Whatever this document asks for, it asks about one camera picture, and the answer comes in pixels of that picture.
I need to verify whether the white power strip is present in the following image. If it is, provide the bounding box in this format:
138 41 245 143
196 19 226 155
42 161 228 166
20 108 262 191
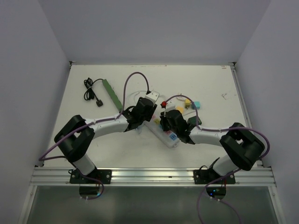
144 114 179 148

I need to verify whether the teal USB charger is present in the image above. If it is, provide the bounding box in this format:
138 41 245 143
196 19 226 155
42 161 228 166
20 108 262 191
192 101 200 110

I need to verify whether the green power strip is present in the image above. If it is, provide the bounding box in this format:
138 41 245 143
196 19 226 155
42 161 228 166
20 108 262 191
102 79 122 112

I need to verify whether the small yellow plug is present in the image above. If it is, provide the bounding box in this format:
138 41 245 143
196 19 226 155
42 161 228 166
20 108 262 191
176 106 185 114

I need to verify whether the dark green cube adapter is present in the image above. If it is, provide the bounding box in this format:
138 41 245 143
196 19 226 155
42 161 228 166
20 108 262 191
187 116 202 126

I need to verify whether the yellow USB charger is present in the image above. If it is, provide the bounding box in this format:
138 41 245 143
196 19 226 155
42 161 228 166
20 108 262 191
184 99 192 108

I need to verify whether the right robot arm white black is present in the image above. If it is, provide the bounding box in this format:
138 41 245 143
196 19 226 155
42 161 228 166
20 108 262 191
160 109 265 183

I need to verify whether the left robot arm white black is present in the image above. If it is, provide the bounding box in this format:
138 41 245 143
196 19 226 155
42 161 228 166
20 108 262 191
54 96 157 183

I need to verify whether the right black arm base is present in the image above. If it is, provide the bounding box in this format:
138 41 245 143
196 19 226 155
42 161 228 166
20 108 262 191
193 165 236 185

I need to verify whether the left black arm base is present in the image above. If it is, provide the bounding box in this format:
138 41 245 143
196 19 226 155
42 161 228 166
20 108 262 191
68 169 112 184

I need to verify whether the white three-pin plug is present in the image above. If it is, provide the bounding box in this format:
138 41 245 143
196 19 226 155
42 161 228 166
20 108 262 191
176 95 185 102

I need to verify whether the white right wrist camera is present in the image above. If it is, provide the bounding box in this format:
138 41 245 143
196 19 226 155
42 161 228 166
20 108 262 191
161 100 176 112

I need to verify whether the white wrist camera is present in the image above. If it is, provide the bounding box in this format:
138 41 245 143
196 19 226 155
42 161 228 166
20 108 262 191
161 100 176 112
145 91 160 104

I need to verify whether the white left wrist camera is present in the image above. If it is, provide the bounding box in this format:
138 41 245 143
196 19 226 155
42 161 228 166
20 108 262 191
145 91 160 104

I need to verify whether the black power cord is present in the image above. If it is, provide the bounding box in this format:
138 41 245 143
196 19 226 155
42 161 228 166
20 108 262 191
83 77 105 108

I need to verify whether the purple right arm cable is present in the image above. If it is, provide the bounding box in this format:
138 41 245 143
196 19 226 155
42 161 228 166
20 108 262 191
165 94 271 224

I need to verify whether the aluminium mounting rail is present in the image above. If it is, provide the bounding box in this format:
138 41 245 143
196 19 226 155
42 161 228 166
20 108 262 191
30 168 276 187

